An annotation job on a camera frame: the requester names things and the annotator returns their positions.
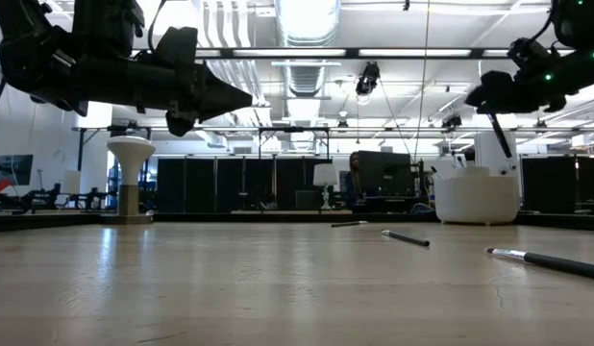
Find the dark wall screen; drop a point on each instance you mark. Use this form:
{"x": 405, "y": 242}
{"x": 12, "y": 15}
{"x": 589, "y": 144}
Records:
{"x": 11, "y": 169}

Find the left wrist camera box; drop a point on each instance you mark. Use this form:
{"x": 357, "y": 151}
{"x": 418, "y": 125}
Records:
{"x": 177, "y": 45}

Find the black fan makeup brush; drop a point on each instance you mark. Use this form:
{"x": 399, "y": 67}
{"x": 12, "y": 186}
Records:
{"x": 500, "y": 137}

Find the black overhead camera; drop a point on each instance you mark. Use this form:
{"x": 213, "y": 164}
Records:
{"x": 368, "y": 79}

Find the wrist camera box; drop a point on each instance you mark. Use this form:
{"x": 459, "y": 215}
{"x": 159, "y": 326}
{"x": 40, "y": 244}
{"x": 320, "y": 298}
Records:
{"x": 177, "y": 45}
{"x": 525, "y": 53}

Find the silver ceiling duct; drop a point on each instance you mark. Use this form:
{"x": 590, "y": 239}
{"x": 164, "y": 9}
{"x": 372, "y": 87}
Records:
{"x": 306, "y": 29}

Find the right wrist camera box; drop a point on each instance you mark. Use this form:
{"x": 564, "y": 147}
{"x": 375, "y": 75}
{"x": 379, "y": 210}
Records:
{"x": 525, "y": 53}

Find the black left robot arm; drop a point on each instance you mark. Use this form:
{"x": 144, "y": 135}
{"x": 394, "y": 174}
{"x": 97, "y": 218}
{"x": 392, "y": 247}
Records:
{"x": 47, "y": 62}

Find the white cylinder appliance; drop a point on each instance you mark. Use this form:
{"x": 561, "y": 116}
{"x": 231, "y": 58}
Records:
{"x": 494, "y": 149}

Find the person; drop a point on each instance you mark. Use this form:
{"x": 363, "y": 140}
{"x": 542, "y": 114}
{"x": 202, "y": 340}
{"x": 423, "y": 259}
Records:
{"x": 353, "y": 178}

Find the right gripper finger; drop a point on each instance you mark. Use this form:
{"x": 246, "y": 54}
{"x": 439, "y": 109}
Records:
{"x": 489, "y": 106}
{"x": 487, "y": 89}

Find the stubby dark-headed makeup brush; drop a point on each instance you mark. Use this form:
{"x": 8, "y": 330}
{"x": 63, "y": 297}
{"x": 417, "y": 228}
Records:
{"x": 469, "y": 156}

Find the black ceiling spotlight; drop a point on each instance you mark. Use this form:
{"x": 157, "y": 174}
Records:
{"x": 452, "y": 122}

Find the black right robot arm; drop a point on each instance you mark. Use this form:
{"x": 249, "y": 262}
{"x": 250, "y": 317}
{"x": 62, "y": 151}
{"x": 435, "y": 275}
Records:
{"x": 585, "y": 67}

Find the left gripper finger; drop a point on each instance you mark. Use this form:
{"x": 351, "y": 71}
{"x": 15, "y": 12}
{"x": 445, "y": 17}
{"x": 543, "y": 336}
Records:
{"x": 217, "y": 108}
{"x": 220, "y": 91}

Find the black computer monitor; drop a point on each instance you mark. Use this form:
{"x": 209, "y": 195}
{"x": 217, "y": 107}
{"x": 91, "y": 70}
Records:
{"x": 383, "y": 173}

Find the cream round brush holder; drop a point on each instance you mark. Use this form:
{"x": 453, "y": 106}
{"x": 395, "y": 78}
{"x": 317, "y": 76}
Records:
{"x": 475, "y": 202}

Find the black folding room divider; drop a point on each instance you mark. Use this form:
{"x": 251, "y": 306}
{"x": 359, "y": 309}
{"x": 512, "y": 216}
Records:
{"x": 547, "y": 185}
{"x": 205, "y": 185}

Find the dark workstation desk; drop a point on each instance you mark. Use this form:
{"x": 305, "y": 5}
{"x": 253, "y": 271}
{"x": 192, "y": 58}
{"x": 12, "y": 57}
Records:
{"x": 42, "y": 198}

